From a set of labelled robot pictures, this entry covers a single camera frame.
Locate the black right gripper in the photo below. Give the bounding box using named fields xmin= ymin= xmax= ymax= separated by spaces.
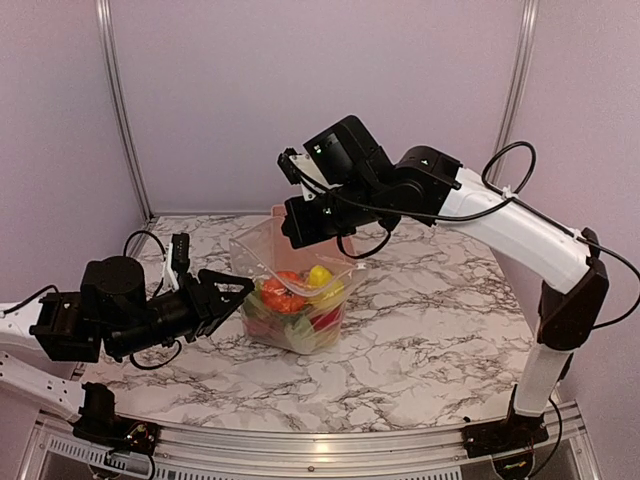
xmin=281 ymin=177 xmax=386 ymax=248

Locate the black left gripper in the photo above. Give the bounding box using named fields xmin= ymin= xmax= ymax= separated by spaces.
xmin=107 ymin=267 xmax=255 ymax=359

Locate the orange fake pumpkin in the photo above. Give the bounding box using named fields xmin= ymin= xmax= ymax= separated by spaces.
xmin=261 ymin=271 xmax=306 ymax=314

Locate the clear zip top bag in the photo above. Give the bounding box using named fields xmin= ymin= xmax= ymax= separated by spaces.
xmin=229 ymin=217 xmax=368 ymax=355

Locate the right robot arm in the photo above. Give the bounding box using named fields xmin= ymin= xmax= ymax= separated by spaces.
xmin=277 ymin=115 xmax=609 ymax=448

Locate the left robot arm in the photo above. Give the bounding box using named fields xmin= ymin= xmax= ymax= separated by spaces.
xmin=1 ymin=256 xmax=255 ymax=445

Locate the yellow fake lemon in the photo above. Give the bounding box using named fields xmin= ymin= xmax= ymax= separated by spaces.
xmin=306 ymin=265 xmax=345 ymax=310

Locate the red fake pepper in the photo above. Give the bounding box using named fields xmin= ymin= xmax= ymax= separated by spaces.
xmin=311 ymin=307 xmax=343 ymax=333

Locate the pink perforated plastic basket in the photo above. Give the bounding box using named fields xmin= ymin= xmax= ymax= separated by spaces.
xmin=265 ymin=204 xmax=358 ymax=283

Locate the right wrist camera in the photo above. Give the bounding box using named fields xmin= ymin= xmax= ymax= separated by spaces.
xmin=277 ymin=148 xmax=330 ymax=202

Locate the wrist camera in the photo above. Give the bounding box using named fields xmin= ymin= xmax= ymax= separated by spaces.
xmin=277 ymin=148 xmax=330 ymax=202
xmin=162 ymin=233 xmax=190 ymax=291

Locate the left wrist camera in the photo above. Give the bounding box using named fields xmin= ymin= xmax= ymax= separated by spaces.
xmin=162 ymin=233 xmax=190 ymax=291

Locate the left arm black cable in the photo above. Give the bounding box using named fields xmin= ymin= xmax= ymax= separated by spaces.
xmin=0 ymin=229 xmax=176 ymax=371

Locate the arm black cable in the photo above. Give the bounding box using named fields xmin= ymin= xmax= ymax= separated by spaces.
xmin=0 ymin=229 xmax=176 ymax=371
xmin=299 ymin=140 xmax=640 ymax=331

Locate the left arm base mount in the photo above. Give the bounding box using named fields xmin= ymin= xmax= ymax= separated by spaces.
xmin=71 ymin=382 xmax=160 ymax=455

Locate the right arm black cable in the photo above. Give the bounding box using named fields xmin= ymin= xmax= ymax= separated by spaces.
xmin=299 ymin=140 xmax=640 ymax=331

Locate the left aluminium frame post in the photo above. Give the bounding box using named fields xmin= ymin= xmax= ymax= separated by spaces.
xmin=95 ymin=0 xmax=153 ymax=222

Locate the aluminium frame post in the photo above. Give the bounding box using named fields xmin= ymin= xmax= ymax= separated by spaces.
xmin=494 ymin=0 xmax=540 ymax=152
xmin=95 ymin=0 xmax=153 ymax=222

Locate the right aluminium frame post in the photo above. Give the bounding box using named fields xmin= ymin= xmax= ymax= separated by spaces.
xmin=494 ymin=0 xmax=540 ymax=152

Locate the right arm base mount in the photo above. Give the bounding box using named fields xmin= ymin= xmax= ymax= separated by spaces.
xmin=461 ymin=417 xmax=549 ymax=458

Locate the front aluminium rail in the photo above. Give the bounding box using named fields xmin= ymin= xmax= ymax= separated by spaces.
xmin=29 ymin=394 xmax=601 ymax=480

